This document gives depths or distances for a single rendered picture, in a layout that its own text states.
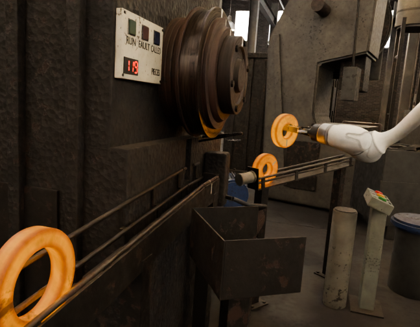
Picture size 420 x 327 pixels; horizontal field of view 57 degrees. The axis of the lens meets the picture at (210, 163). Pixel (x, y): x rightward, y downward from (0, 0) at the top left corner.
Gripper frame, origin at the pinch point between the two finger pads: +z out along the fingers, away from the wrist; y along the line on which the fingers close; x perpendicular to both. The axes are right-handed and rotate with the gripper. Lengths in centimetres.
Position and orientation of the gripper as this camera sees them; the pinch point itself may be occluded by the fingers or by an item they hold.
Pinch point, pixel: (285, 126)
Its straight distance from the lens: 183.7
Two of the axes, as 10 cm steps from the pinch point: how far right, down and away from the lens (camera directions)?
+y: 7.9, -0.5, 6.2
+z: -6.1, -2.1, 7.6
